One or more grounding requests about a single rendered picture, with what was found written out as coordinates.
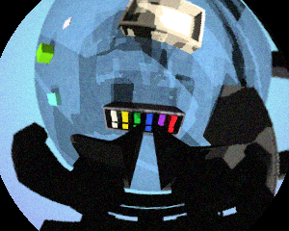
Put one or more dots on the lime green cube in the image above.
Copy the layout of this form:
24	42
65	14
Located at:
45	53

